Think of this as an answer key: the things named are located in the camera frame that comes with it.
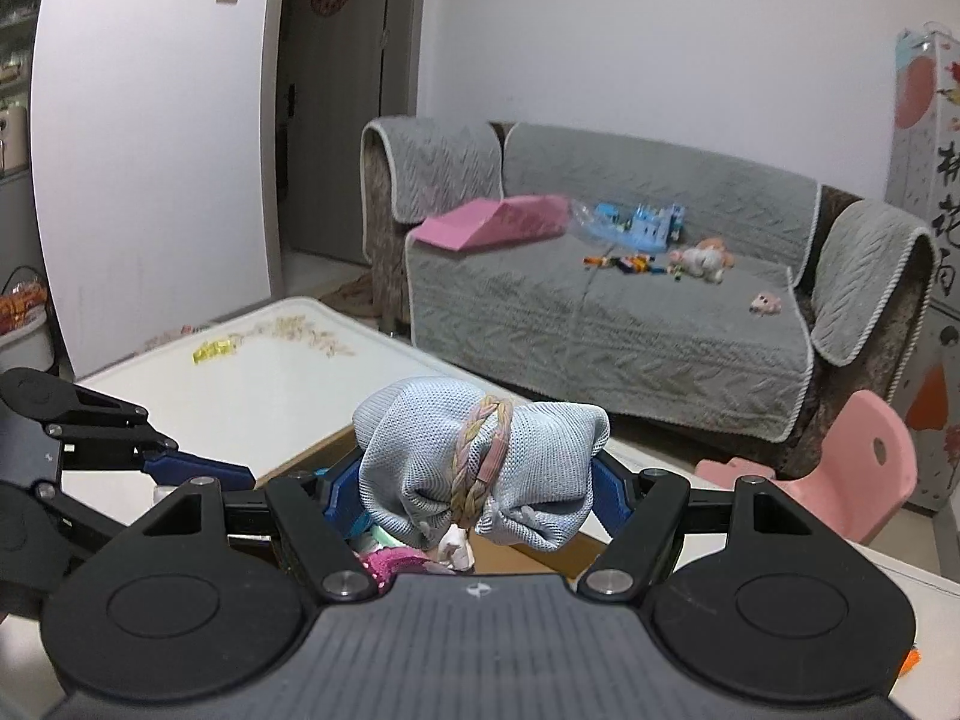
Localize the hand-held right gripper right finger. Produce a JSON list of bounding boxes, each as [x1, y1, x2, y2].
[[579, 454, 817, 602]]

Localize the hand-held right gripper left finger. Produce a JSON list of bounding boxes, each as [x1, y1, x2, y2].
[[142, 456, 380, 602]]

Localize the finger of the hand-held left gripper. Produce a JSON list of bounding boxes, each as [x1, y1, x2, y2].
[[43, 381, 257, 494], [30, 482, 126, 565]]

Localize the pink dotted sock bundle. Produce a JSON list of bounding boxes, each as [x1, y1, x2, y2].
[[358, 546, 428, 587]]

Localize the light blue cloth bundle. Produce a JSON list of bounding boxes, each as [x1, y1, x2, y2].
[[352, 376, 612, 552]]

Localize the cardboard box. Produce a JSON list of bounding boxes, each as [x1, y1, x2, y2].
[[251, 420, 602, 580]]

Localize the white desktop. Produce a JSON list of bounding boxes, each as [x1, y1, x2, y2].
[[0, 296, 960, 698]]

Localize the white basket with snacks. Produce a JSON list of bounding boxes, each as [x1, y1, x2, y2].
[[0, 266, 56, 377]]

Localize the grey sofa cover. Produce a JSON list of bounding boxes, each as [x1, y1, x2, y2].
[[405, 120, 823, 445]]

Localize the scattered toy blocks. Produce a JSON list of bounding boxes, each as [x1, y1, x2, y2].
[[583, 253, 668, 277]]

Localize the pink child chair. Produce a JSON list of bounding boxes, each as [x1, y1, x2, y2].
[[694, 390, 918, 547]]

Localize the white and pink plush toy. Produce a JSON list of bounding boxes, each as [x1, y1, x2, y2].
[[667, 238, 736, 285]]

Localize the grey sofa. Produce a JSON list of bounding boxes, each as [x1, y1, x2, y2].
[[360, 116, 943, 478]]

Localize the blue toy castle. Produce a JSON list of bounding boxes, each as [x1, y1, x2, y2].
[[626, 202, 688, 251]]

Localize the clear plastic toy bag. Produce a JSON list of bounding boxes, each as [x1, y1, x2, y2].
[[570, 199, 638, 245]]

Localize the grey armrest cover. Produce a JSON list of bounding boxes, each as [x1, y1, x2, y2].
[[360, 116, 503, 227], [810, 199, 943, 368]]

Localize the grey room door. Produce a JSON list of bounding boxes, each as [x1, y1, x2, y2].
[[281, 0, 430, 265]]

